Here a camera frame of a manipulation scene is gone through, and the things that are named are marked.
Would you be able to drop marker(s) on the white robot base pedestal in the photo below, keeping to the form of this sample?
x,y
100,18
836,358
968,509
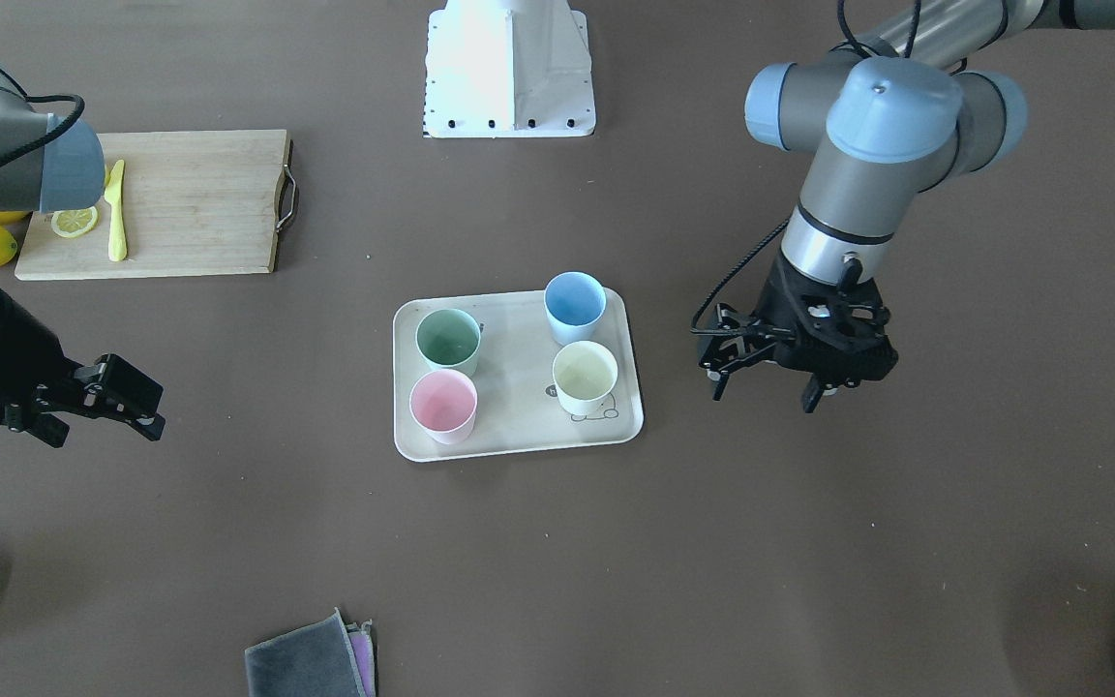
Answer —
x,y
508,69

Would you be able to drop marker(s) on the yellow plastic knife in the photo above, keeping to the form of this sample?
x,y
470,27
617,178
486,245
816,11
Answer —
x,y
117,242

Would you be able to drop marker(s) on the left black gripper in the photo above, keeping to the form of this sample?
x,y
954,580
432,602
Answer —
x,y
772,308

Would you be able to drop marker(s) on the grey folded cloth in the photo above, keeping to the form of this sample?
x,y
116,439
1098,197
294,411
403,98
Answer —
x,y
326,658

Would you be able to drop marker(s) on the blue cup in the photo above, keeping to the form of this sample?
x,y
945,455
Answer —
x,y
575,303

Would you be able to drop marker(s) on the lemon slice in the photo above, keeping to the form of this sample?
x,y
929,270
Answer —
x,y
70,224

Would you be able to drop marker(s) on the yellow cup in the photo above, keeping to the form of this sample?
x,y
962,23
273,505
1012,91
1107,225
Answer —
x,y
584,374

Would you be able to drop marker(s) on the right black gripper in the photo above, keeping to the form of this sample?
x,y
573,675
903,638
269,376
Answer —
x,y
8,356

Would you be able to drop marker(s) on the wooden cutting board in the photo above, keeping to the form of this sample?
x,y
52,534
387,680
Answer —
x,y
195,203

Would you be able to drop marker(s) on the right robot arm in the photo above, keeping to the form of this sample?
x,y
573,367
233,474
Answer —
x,y
52,163

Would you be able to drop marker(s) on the cream rabbit tray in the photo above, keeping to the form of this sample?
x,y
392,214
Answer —
x,y
518,408

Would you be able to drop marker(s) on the green cup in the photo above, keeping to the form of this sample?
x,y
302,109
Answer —
x,y
449,339

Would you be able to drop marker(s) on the pink cup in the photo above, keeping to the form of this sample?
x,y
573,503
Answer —
x,y
444,403

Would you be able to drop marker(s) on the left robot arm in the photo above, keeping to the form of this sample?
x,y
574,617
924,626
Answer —
x,y
886,115

